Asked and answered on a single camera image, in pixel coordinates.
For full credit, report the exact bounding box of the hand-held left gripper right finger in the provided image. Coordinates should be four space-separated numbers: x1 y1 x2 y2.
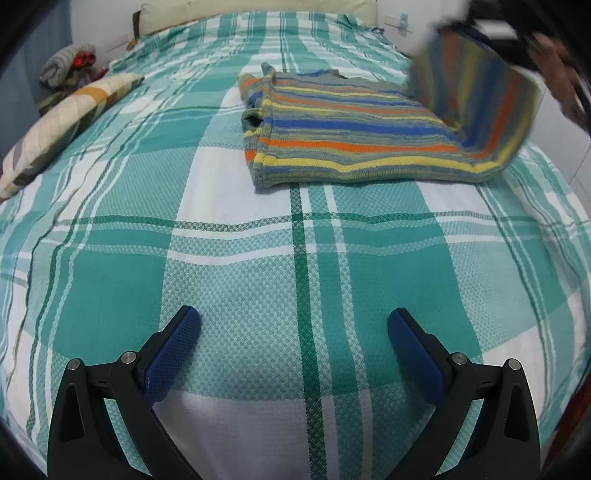
388 308 541 480

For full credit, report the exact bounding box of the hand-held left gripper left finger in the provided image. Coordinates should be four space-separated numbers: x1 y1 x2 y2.
47 305 203 480

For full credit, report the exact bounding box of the multicolour striped knit sweater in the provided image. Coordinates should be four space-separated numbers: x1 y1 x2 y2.
237 32 544 191

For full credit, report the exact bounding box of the person's right hand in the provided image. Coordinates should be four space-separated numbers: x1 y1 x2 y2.
536 33 580 121

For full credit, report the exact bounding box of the green plaid bed sheet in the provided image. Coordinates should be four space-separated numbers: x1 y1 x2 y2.
0 11 588 480

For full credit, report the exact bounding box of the beige patterned pillow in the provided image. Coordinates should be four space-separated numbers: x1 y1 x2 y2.
0 73 147 200

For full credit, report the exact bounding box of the beige headboard cushion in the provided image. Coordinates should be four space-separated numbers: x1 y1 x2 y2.
133 0 378 37

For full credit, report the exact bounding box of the grey rolled cloth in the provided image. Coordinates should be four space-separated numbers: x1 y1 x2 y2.
39 44 97 88

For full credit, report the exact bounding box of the white wall fixture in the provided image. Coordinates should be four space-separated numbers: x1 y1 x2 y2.
384 12 413 34

